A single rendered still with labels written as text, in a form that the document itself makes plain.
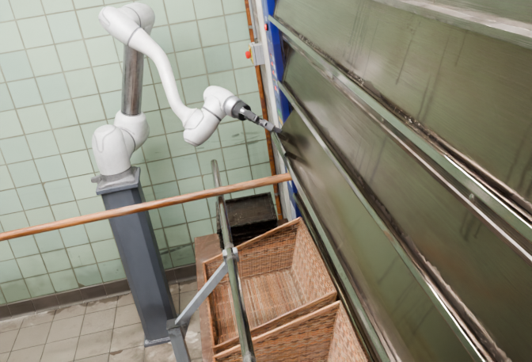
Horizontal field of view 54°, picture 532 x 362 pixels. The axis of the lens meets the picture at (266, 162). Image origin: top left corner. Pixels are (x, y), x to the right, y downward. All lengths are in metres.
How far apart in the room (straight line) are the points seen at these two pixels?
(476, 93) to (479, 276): 0.28
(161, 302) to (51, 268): 0.90
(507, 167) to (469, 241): 0.23
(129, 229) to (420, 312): 1.91
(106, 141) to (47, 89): 0.66
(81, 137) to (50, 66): 0.43
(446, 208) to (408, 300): 0.28
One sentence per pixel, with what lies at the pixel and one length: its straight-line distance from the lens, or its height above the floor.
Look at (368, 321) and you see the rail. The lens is 1.19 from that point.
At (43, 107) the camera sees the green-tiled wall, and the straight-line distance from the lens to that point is 3.17.
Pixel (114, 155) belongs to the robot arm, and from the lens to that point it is 2.61.
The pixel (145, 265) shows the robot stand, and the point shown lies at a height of 0.52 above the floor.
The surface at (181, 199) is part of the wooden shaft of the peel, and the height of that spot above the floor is 1.20.
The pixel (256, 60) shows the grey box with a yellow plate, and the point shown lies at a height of 1.43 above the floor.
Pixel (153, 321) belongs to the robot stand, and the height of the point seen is 0.15.
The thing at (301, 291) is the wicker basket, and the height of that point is 0.60.
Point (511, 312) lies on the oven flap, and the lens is 0.80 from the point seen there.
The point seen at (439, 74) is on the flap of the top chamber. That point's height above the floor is 1.81.
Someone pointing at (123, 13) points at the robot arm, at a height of 1.79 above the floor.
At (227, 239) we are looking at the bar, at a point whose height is 1.18.
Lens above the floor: 2.05
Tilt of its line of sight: 24 degrees down
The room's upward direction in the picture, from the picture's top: 9 degrees counter-clockwise
